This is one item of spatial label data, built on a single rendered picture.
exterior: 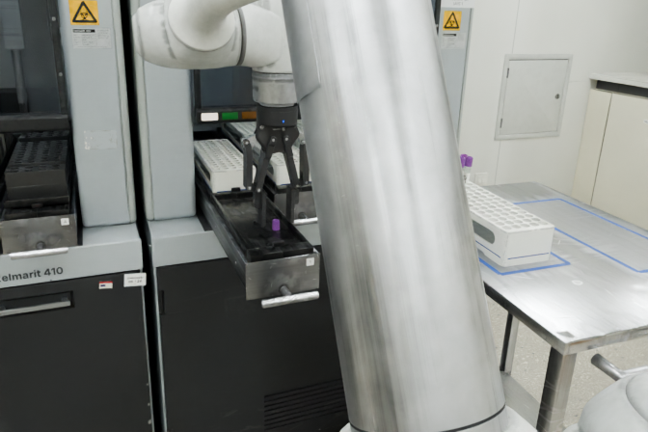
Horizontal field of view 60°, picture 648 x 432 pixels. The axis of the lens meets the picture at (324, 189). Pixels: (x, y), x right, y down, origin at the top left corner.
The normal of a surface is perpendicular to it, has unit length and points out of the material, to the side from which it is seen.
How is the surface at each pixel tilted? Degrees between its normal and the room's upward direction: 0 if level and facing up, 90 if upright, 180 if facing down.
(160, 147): 90
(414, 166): 64
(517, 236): 90
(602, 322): 0
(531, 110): 90
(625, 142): 90
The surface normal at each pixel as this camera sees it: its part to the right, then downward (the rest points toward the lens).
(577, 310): 0.04, -0.95
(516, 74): 0.37, 0.30
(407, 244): -0.02, -0.10
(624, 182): -0.93, 0.09
